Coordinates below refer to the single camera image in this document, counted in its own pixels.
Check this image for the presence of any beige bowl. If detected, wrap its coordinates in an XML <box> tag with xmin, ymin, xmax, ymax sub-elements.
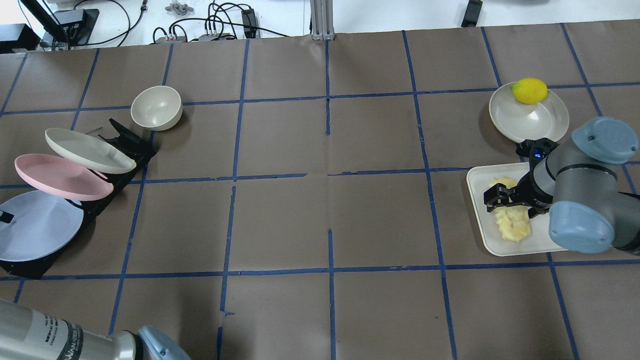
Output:
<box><xmin>130</xmin><ymin>85</ymin><xmax>183</xmax><ymax>132</ymax></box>

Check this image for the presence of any yellow lemon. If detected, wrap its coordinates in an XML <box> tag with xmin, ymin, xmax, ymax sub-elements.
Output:
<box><xmin>510</xmin><ymin>77</ymin><xmax>549</xmax><ymax>105</ymax></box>

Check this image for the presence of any beige shallow plate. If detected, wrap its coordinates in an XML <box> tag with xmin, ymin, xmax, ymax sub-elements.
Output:
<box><xmin>488</xmin><ymin>83</ymin><xmax>570</xmax><ymax>143</ymax></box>

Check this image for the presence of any pink plate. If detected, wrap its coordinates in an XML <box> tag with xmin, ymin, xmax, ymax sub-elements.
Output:
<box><xmin>14</xmin><ymin>153</ymin><xmax>114</xmax><ymax>201</ymax></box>

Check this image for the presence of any black plate rack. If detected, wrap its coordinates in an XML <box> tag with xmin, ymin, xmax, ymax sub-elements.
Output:
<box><xmin>1</xmin><ymin>118</ymin><xmax>156</xmax><ymax>280</ymax></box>

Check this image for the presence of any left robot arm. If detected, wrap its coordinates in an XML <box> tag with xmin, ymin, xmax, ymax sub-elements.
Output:
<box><xmin>1</xmin><ymin>300</ymin><xmax>190</xmax><ymax>360</ymax></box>

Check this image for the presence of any aluminium frame post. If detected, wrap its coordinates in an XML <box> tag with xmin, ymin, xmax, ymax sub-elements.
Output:
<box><xmin>310</xmin><ymin>0</ymin><xmax>336</xmax><ymax>41</ymax></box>

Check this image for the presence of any beige plate in rack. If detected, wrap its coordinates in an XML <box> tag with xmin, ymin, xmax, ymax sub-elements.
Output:
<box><xmin>45</xmin><ymin>128</ymin><xmax>137</xmax><ymax>174</ymax></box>

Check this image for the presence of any white rectangular tray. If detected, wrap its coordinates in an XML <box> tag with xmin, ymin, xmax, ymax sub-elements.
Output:
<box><xmin>466</xmin><ymin>162</ymin><xmax>566</xmax><ymax>256</ymax></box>

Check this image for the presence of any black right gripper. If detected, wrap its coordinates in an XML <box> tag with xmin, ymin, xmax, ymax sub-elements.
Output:
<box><xmin>483</xmin><ymin>137</ymin><xmax>559</xmax><ymax>218</ymax></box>

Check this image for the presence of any light blue plate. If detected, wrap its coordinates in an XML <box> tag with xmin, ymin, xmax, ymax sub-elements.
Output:
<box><xmin>0</xmin><ymin>190</ymin><xmax>84</xmax><ymax>262</ymax></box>

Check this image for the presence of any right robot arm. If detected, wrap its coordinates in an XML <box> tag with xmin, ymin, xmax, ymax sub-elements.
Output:
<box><xmin>483</xmin><ymin>116</ymin><xmax>640</xmax><ymax>256</ymax></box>

